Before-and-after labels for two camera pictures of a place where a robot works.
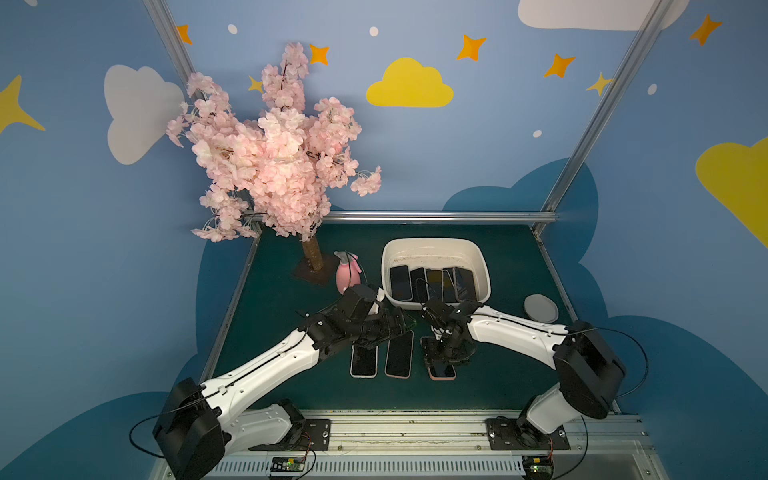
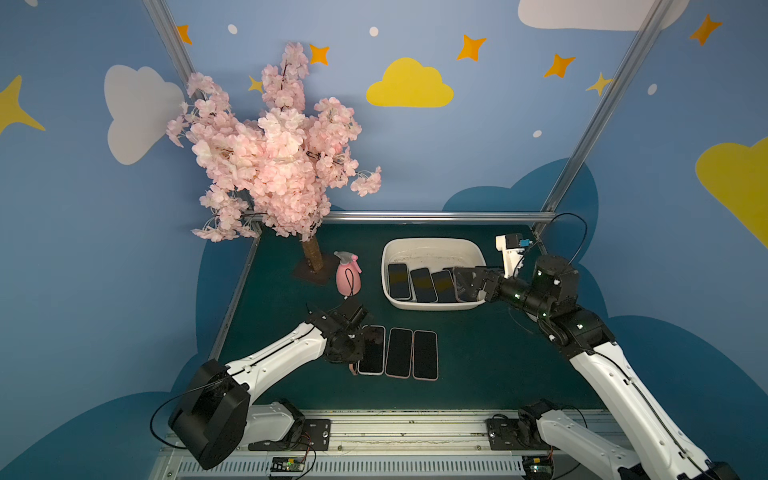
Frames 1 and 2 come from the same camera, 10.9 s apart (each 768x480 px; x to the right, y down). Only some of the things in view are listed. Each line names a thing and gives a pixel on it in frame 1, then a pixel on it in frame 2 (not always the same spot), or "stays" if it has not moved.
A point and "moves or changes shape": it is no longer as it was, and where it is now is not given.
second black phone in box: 420,288 stays
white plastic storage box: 433,253 stays
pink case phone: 399,355 stays
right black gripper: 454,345 to 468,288
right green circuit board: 537,467 stays
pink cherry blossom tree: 279,169 stays
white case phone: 363,361 moves or changes shape
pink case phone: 440,368 moves or changes shape
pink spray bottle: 348,270 stays
